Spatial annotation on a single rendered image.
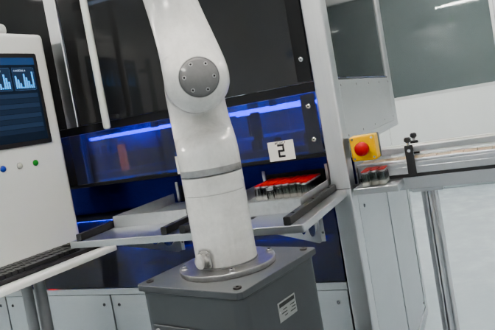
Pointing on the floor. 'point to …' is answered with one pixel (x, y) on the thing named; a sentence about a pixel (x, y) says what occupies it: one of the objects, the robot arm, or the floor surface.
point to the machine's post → (336, 142)
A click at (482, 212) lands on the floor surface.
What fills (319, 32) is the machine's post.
